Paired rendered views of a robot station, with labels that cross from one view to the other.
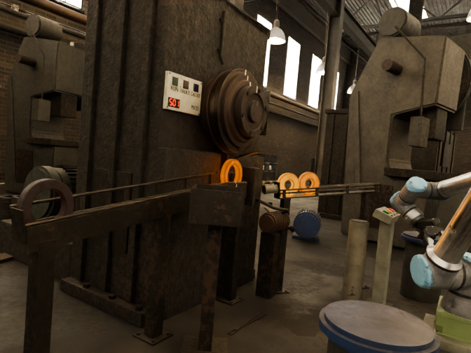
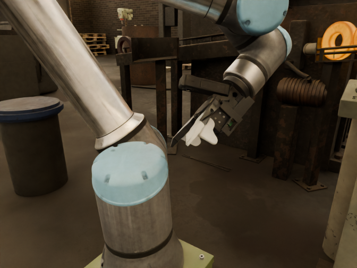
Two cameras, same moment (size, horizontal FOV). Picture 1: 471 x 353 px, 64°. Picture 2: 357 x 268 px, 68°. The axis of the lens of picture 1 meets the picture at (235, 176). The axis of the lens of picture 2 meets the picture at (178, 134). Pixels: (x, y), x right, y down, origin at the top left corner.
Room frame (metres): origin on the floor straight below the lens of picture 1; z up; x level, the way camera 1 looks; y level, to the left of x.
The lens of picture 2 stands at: (1.86, -1.59, 0.72)
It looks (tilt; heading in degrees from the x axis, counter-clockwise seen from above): 20 degrees down; 95
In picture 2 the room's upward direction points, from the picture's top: straight up
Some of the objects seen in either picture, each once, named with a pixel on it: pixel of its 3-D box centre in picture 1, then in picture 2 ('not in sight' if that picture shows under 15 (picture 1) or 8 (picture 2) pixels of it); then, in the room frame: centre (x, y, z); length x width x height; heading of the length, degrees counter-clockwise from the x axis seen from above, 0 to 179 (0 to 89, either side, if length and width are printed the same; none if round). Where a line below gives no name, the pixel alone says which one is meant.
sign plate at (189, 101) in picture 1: (183, 94); not in sight; (1.93, 0.30, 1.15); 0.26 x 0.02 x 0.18; 147
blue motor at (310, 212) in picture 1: (307, 223); not in sight; (4.26, -0.87, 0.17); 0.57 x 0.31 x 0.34; 167
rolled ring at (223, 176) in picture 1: (231, 174); not in sight; (2.16, 0.02, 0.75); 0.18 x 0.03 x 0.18; 147
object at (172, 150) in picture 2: (210, 270); (158, 97); (1.59, 0.07, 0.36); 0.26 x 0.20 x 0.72; 2
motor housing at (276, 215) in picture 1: (271, 253); (296, 131); (2.36, -0.27, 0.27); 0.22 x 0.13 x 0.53; 147
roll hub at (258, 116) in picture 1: (251, 111); not in sight; (2.10, -0.06, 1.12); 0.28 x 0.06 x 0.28; 147
